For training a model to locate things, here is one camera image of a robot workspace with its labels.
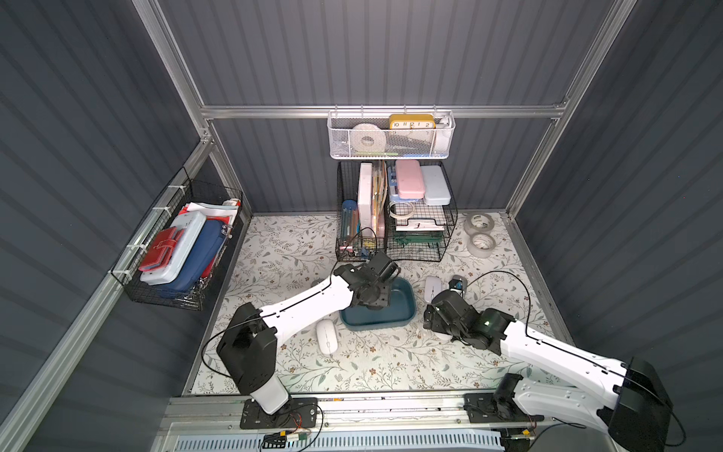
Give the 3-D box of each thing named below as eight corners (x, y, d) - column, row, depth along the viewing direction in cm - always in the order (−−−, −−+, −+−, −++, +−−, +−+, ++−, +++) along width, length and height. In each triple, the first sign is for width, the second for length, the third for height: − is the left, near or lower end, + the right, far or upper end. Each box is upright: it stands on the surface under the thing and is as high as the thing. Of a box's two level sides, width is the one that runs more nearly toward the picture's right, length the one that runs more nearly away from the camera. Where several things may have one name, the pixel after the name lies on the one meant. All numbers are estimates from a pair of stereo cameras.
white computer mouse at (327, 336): (319, 357, 85) (318, 354, 83) (316, 325, 91) (314, 321, 89) (340, 352, 86) (339, 349, 83) (335, 321, 92) (334, 317, 90)
